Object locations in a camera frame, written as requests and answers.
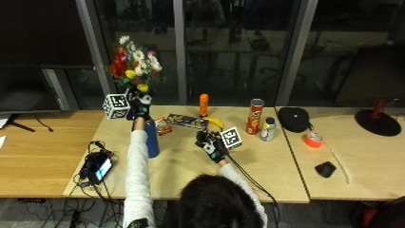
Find person's left hand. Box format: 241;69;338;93
125;89;153;122

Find person's right hand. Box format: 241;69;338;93
193;129;232;164

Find colourful flower bouquet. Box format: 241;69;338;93
108;34;165;97

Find white marker cube left glove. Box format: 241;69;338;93
101;93;132;121

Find white marker cube glove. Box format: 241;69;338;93
101;93;132;121
218;126;244;150

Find yellow banana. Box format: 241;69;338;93
201;116;225;131

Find white marker cube right glove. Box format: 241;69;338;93
218;126;244;150

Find long colourful snack box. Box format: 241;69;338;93
164;112;209;130

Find orange bottle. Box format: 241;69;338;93
198;93;210;118

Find small red snack packet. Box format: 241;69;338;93
153;116;173;137

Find blue tall vase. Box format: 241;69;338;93
142;119;161;159

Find red chips can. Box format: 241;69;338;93
244;98;266;136

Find small bottle with blue cap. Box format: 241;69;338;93
260;117;277;143

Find black zip case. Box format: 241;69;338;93
276;106;314;134

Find black device with lit screen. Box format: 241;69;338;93
78;149;114;186

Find black monitor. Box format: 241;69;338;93
0;64;80;114

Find black monitor stand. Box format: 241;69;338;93
4;113;38;133

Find black computer mouse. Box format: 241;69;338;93
314;161;338;179

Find black round base red stand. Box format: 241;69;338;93
353;99;402;138

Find red and black bag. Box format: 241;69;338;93
348;195;405;228

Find black device cables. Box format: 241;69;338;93
72;140;112;191

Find grey window frame post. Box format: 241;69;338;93
172;0;189;105
274;0;320;107
74;0;117;96

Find black glove cable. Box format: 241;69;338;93
226;154;282;228

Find black cable on table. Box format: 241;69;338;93
33;113;56;133

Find white rope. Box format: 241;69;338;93
322;142;353;185

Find tangle of black floor cables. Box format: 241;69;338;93
16;197;128;228

